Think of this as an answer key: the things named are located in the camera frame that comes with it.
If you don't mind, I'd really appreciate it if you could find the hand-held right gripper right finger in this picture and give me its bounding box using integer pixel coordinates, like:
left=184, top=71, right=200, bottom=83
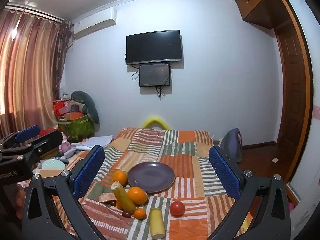
left=209, top=145, right=292, bottom=240

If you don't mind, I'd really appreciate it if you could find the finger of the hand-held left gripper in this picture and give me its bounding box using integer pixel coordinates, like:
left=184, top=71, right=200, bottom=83
left=0, top=125, right=41, bottom=151
left=0, top=129, right=64, bottom=170

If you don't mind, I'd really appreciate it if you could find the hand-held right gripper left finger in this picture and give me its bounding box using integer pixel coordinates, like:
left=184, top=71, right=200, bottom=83
left=22, top=145, right=118, bottom=240

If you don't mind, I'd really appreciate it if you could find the medium orange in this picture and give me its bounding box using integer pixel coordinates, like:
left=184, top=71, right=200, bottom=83
left=112, top=170, right=128, bottom=186

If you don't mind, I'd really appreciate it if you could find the sugarcane piece with frayed end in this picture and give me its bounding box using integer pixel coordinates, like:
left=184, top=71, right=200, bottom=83
left=111, top=181, right=137, bottom=212

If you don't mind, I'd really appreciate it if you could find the large orange with sticker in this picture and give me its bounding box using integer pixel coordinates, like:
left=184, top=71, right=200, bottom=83
left=127, top=186, right=148, bottom=205

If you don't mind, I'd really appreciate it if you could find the red tomato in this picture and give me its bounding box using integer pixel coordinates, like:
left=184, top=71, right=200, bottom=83
left=170, top=201, right=186, bottom=217

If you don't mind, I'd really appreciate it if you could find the purple plate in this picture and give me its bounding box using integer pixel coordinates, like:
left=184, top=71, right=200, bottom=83
left=127, top=162, right=176, bottom=194

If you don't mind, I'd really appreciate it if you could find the sugarcane piece with smooth end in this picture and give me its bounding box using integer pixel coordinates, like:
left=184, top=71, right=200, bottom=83
left=149, top=208, right=166, bottom=239

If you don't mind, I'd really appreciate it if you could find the red and dark box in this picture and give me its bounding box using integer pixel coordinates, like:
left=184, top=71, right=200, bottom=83
left=39, top=127, right=60, bottom=136

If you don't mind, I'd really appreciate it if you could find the pink plush toy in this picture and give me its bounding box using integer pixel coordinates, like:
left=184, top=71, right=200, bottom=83
left=60, top=135, right=72, bottom=153

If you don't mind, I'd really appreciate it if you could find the teal bowl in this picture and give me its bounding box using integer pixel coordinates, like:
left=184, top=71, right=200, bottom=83
left=41, top=159, right=66, bottom=171

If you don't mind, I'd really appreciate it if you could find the blue grey backpack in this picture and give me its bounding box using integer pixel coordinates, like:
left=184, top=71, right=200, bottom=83
left=218, top=128, right=243, bottom=163

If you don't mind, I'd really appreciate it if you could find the white cloth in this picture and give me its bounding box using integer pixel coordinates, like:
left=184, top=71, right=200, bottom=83
left=59, top=135, right=113, bottom=161

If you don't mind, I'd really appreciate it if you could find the green patterned storage box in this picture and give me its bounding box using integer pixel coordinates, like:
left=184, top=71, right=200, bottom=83
left=58, top=115, right=96, bottom=141

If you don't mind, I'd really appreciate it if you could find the red gift box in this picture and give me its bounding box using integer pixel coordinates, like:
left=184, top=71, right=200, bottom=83
left=53, top=100, right=68, bottom=117

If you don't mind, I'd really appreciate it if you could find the striped patchwork blanket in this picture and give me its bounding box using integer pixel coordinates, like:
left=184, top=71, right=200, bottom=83
left=51, top=127, right=253, bottom=240

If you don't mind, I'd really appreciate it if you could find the orange flat box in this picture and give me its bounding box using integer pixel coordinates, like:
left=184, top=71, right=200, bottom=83
left=64, top=112, right=84, bottom=121

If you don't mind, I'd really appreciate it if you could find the grey plush pillow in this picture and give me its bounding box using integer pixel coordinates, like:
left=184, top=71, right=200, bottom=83
left=70, top=91, right=100, bottom=125

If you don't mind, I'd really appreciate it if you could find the pink and gold curtain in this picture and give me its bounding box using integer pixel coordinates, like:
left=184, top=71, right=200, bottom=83
left=0, top=5, right=73, bottom=140

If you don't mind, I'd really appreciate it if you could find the brown wooden door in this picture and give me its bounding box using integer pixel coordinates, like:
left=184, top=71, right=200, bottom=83
left=275, top=29, right=308, bottom=178

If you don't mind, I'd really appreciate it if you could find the white air conditioner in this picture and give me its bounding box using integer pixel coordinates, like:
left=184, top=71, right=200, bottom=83
left=72, top=7, right=117, bottom=40

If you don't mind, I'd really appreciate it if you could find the wooden overhead cabinet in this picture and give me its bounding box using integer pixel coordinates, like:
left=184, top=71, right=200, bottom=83
left=235, top=0, right=286, bottom=29

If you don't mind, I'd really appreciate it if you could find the yellow foam ring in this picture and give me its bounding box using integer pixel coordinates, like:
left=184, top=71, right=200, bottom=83
left=142, top=116, right=170, bottom=130

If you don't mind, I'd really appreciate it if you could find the small wall-mounted monitor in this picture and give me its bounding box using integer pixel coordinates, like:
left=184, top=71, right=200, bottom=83
left=139, top=63, right=171, bottom=88

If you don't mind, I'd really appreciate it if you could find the wall-mounted black television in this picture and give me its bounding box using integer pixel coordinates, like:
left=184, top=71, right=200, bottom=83
left=126, top=30, right=182, bottom=66

